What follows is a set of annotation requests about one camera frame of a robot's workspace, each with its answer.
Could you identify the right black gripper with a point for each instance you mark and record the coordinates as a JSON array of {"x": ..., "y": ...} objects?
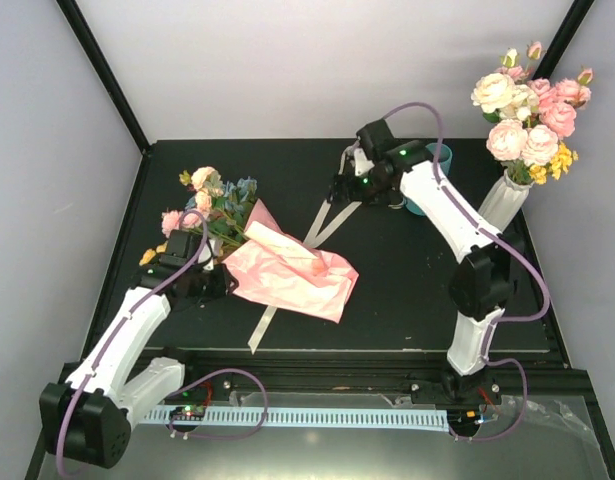
[{"x": 338, "y": 190}]

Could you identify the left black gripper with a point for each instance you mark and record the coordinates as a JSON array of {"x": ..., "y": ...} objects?
[{"x": 223, "y": 285}]

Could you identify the pink wrapping paper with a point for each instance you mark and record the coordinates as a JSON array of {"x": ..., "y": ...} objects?
[{"x": 275, "y": 269}]

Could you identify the artificial flower bunch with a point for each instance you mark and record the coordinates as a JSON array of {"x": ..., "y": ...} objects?
[{"x": 225, "y": 205}]

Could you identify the cream ribbon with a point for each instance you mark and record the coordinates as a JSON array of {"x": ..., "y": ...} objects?
[{"x": 315, "y": 236}]

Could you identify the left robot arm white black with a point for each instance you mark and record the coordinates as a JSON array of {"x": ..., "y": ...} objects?
[{"x": 89, "y": 416}]

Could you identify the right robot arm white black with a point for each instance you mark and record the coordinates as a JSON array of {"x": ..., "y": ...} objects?
[{"x": 378, "y": 168}]

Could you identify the white ribbed vase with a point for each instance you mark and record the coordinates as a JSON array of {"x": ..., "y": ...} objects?
[{"x": 503, "y": 201}]

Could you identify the left circuit board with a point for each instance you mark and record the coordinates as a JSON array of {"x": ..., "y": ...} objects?
[{"x": 189, "y": 413}]

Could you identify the circuit board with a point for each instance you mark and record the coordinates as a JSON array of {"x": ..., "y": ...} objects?
[
  {"x": 475, "y": 417},
  {"x": 189, "y": 413}
]

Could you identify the pink white flower bouquet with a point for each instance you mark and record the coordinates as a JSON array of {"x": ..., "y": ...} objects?
[{"x": 531, "y": 118}]

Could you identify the right circuit board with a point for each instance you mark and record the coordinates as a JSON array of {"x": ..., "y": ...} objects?
[{"x": 475, "y": 417}]

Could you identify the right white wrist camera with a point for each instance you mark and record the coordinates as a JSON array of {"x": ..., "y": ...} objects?
[{"x": 362, "y": 164}]

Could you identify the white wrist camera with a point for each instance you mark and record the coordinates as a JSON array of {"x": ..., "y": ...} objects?
[
  {"x": 362, "y": 164},
  {"x": 210, "y": 253}
]

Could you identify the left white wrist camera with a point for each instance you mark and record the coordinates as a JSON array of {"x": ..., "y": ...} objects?
[{"x": 210, "y": 253}]

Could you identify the light blue cable duct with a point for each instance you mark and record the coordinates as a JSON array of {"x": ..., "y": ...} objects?
[{"x": 295, "y": 417}]

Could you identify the black frame post right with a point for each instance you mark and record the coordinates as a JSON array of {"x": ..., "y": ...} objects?
[{"x": 565, "y": 33}]

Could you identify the black frame post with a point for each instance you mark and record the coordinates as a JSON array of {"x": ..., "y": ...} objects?
[
  {"x": 565, "y": 33},
  {"x": 89, "y": 44}
]

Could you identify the black frame post left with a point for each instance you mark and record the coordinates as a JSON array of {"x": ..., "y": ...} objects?
[{"x": 89, "y": 44}]

